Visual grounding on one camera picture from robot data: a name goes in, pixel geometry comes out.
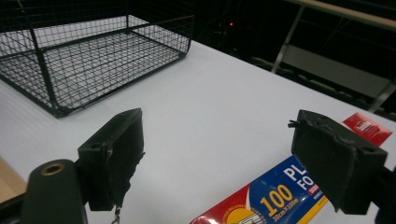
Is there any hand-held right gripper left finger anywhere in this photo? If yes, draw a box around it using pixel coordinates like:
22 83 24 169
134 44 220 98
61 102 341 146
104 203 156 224
77 107 146 212

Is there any long plastic wrap box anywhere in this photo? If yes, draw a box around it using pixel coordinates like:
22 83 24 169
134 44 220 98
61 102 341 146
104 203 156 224
189 112 393 224

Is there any metal frame stand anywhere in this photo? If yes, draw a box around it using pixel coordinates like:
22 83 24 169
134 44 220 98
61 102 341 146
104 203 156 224
270 0 396 115

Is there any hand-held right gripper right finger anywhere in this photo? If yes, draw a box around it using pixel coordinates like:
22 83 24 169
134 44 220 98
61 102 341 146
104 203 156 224
288 109 389 216

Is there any black wire mesh basket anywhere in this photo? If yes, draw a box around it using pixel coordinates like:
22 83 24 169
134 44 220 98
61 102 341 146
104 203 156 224
0 0 196 119

